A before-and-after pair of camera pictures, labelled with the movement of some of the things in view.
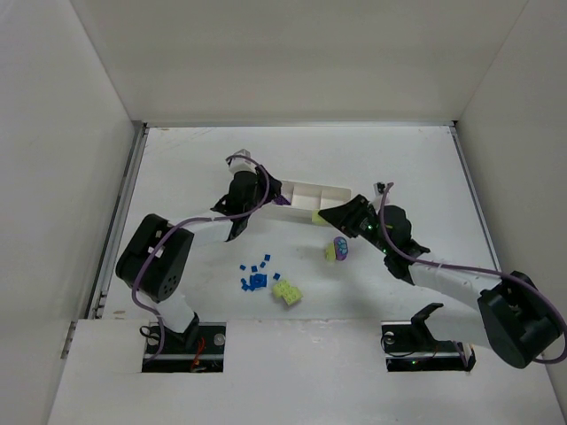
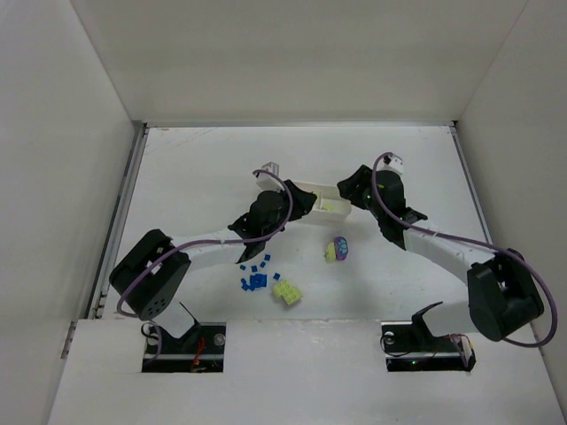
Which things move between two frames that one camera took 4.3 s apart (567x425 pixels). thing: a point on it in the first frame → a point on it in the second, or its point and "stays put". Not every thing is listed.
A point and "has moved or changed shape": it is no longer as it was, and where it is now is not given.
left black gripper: [264, 190] → [297, 200]
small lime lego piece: [317, 220] has moved or changed shape
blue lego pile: [256, 281] stays put
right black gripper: [354, 215] → [355, 186]
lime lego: [330, 251] stays put
